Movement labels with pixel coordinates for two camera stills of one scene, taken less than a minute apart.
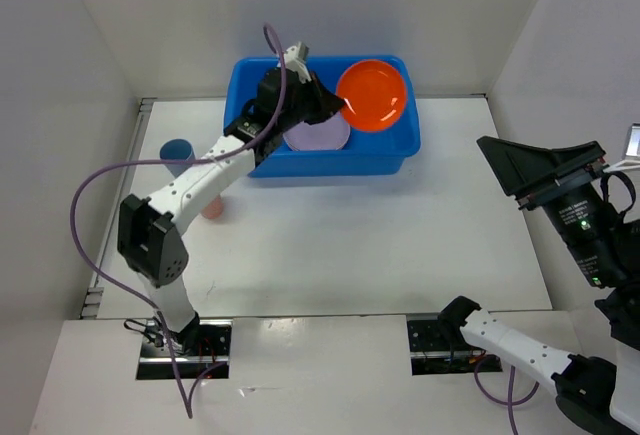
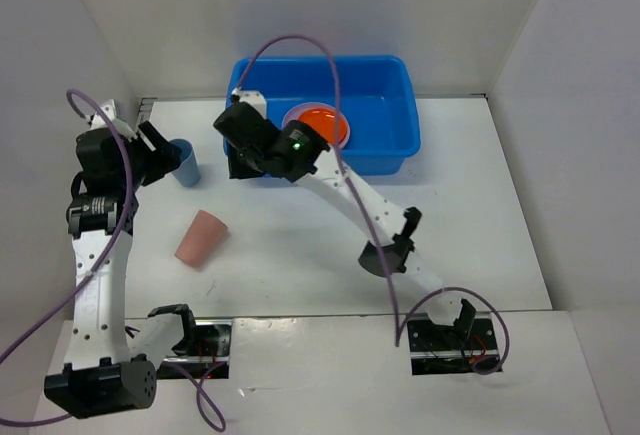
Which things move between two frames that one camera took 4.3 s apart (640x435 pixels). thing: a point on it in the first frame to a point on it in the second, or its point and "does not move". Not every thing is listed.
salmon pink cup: x=214 y=208 to x=203 y=239
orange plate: x=375 y=94 to x=324 y=123
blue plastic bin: x=365 y=153 does not move
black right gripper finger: x=516 y=166 to x=239 y=166
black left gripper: x=326 y=102 to x=163 y=159
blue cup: x=177 y=149 does not move
